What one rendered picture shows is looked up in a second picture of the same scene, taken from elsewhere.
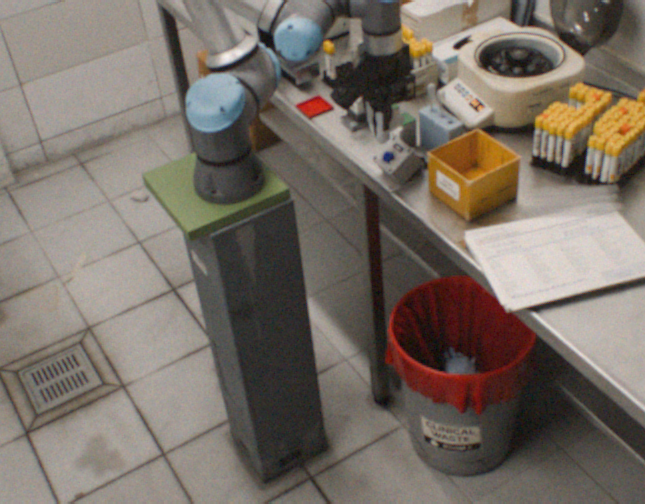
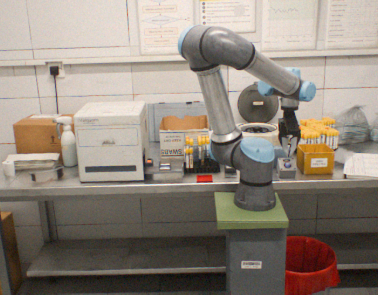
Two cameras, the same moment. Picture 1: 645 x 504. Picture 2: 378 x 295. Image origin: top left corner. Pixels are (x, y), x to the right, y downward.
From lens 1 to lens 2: 2.01 m
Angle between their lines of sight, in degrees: 58
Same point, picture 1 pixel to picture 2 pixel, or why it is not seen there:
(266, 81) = not seen: hidden behind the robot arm
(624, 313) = not seen: outside the picture
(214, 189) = (266, 201)
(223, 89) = (259, 140)
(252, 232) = not seen: hidden behind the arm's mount
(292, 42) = (311, 91)
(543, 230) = (354, 163)
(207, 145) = (268, 171)
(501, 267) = (373, 173)
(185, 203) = (261, 215)
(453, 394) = (330, 278)
